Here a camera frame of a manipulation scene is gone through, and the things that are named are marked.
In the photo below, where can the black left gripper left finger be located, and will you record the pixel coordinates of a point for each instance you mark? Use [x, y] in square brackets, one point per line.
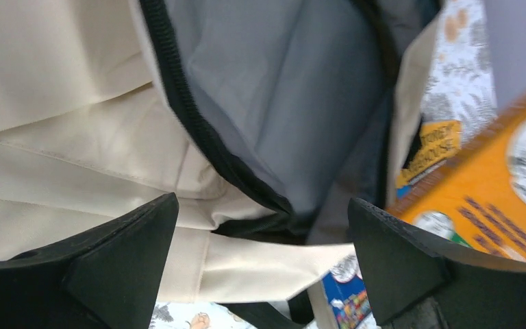
[105, 277]

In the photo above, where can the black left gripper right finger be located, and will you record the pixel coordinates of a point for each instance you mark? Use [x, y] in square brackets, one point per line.
[415, 279]

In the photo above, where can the blue comic paperback book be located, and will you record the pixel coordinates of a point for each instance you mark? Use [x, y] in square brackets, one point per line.
[339, 300]

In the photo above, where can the orange comic paperback book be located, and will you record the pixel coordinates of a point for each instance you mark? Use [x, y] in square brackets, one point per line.
[478, 196]

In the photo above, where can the beige canvas backpack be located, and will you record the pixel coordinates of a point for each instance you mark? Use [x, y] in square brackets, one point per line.
[87, 136]

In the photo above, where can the yellow treehouse paperback book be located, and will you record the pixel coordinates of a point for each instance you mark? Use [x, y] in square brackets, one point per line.
[436, 142]

